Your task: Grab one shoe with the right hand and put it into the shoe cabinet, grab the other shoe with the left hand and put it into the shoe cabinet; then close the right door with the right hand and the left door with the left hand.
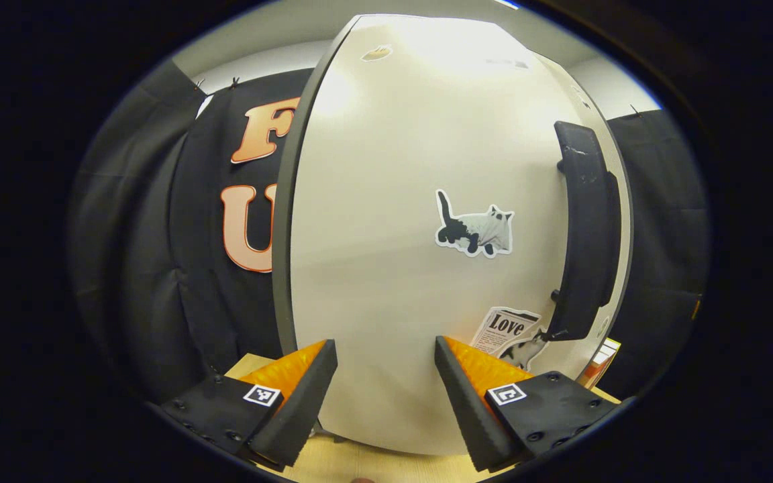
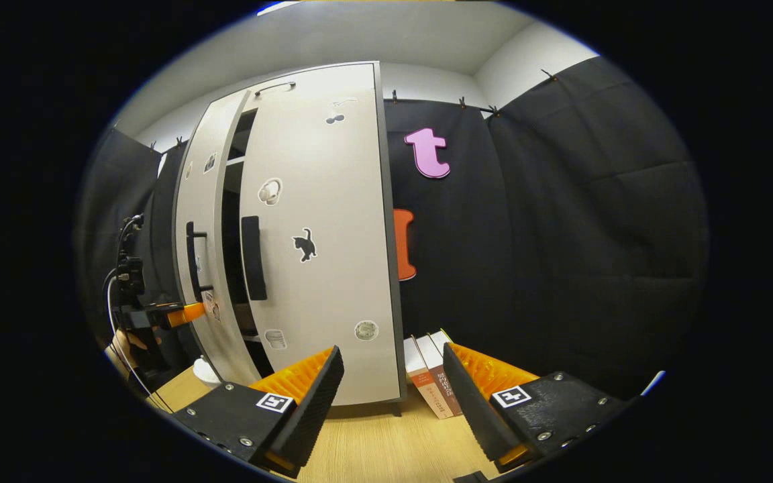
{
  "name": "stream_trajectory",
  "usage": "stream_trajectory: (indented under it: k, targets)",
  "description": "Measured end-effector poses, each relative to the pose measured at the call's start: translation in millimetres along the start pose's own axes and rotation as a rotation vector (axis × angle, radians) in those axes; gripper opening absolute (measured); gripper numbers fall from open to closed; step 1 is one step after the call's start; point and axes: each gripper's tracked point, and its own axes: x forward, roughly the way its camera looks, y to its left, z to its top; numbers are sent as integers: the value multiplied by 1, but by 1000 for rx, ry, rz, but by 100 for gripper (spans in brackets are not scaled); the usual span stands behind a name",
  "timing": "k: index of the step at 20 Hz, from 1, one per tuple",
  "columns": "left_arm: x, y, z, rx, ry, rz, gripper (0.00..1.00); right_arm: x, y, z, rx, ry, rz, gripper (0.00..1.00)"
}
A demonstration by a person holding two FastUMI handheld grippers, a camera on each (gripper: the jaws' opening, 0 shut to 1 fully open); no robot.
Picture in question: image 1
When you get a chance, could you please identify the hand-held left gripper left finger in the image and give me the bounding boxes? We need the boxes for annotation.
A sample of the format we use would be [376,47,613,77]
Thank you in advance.
[158,339,339,470]

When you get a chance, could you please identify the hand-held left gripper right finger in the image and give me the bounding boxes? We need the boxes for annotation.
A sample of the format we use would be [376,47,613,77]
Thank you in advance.
[435,335,619,474]

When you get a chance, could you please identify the white shoe cabinet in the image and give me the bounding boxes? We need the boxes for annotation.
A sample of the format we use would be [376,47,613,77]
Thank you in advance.
[271,15,364,356]

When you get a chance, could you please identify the orange spine book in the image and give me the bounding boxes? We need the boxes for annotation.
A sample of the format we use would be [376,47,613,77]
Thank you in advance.
[584,337,622,390]

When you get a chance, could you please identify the black backdrop cloth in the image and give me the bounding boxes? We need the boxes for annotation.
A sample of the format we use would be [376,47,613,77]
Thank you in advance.
[68,60,313,403]
[605,107,713,400]

